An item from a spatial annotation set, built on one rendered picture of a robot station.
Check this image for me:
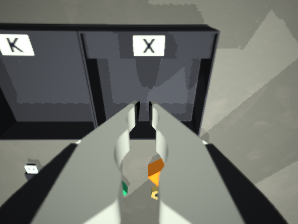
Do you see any black usb stick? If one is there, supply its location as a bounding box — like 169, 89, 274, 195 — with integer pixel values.
25, 163, 41, 181

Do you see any yellow hex nut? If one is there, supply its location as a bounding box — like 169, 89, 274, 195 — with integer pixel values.
151, 186, 158, 199

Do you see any orange nine-volt battery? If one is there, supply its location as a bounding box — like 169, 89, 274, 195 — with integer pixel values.
148, 158, 164, 186

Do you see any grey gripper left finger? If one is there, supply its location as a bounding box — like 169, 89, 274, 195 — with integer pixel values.
0, 101, 140, 224

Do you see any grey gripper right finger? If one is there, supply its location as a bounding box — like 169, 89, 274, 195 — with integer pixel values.
149, 101, 288, 224

